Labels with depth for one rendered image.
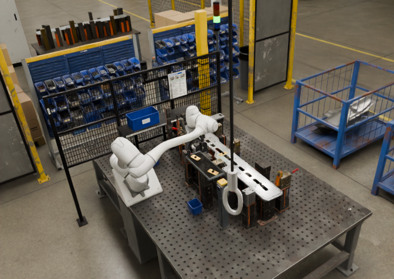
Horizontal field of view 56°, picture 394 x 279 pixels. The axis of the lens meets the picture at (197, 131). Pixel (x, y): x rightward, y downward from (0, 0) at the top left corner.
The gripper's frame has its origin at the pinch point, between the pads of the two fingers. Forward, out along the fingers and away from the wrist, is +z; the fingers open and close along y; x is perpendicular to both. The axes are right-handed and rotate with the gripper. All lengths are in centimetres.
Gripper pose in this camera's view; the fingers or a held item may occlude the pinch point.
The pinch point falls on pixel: (195, 152)
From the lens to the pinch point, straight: 304.3
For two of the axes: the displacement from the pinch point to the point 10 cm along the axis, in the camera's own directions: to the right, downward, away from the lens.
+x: -7.0, -3.3, 6.4
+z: 0.6, 8.5, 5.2
